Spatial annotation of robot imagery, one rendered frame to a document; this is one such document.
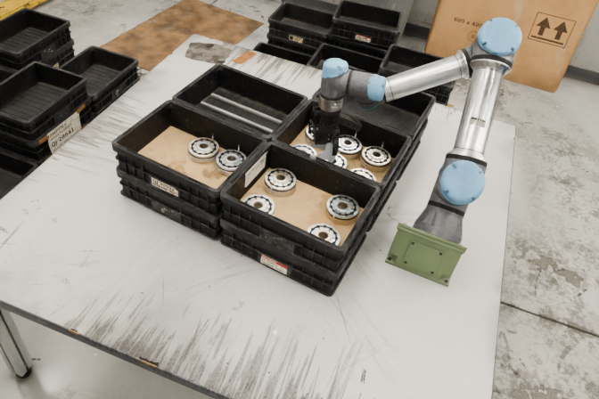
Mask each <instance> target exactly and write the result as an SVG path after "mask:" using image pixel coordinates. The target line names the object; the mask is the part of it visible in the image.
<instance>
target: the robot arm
mask: <svg viewBox="0 0 599 399"><path fill-rule="evenodd" d="M521 38H522V35H521V29H520V28H519V26H518V25H517V24H516V23H515V22H514V21H512V20H509V19H507V18H502V17H499V18H494V19H491V20H488V21H487V22H485V23H484V24H483V25H482V26H481V27H480V29H479V32H478V35H477V36H476V38H475V41H474V43H472V44H471V45H469V46H467V47H465V48H464V49H461V50H458V52H457V53H456V54H455V55H452V56H449V57H447V58H444V59H441V60H438V61H434V62H431V63H428V64H425V65H422V66H420V67H417V68H414V69H410V70H407V71H404V72H401V73H398V74H396V75H393V76H390V77H382V76H378V75H377V74H370V73H365V72H360V71H355V70H351V69H349V67H348V63H347V62H346V61H343V60H342V59H339V58H331V59H328V60H326V61H325V62H324V66H323V71H322V74H321V85H320V93H319V101H318V106H313V111H312V119H310V120H309V126H308V133H309V134H311V133H312V134H313V137H314V138H313V141H314V143H313V144H312V147H313V148H318V149H323V151H322V152H320V153H319V154H318V158H321V159H329V162H333V161H334V159H335V157H336V155H337V153H338V149H339V139H340V129H339V124H340V125H343V126H346V127H348V128H350V129H352V130H356V131H359V130H360V128H361V127H362V125H361V123H360V121H359V120H358V119H357V118H352V117H350V116H348V115H346V114H343V113H341V108H342V103H343V97H344V94H346V95H351V96H356V102H357V104H358V106H359V107H360V108H361V109H363V110H373V109H374V108H375V107H376V106H377V105H379V104H382V103H385V102H390V101H393V100H396V99H398V98H401V97H404V96H407V95H409V94H414V93H417V92H420V91H422V90H425V89H429V88H432V87H434V86H439V85H442V84H445V83H447V82H450V81H453V80H456V79H458V78H461V77H463V78H465V79H469V78H471V83H470V86H469V90H468V94H467V97H466V101H465V104H464V110H463V114H462V117H461V121H460V125H459V128H458V132H457V135H456V139H455V145H454V149H453V150H451V151H450V152H448V153H447V154H446V157H445V161H444V163H443V164H442V166H441V168H440V169H439V174H438V177H437V180H436V182H435V184H434V187H433V189H432V192H431V196H430V198H429V201H428V204H427V206H426V208H425V210H424V211H423V212H422V213H421V214H420V215H419V216H418V218H417V219H416V220H415V221H414V225H413V227H414V228H415V229H418V230H421V231H423V232H427V233H429V234H432V235H434V236H437V237H440V238H441V239H444V240H448V241H451V242H454V243H455V244H459V243H461V241H462V237H463V219H464V215H465V212H466V210H467V208H468V205H469V204H470V203H472V202H474V201H475V200H476V199H477V198H478V197H479V196H480V195H481V194H482V192H483V190H484V187H485V173H486V169H487V164H488V162H487V161H486V159H485V158H484V153H485V149H486V146H487V142H488V136H489V132H490V128H491V125H492V121H493V117H494V114H495V110H496V104H497V101H498V97H499V94H500V90H501V86H502V83H503V79H504V76H505V75H506V74H508V73H510V72H511V70H512V66H513V60H514V56H515V54H516V51H517V50H518V48H519V47H520V45H521ZM310 124H312V126H313V129H311V130H310Z"/></svg>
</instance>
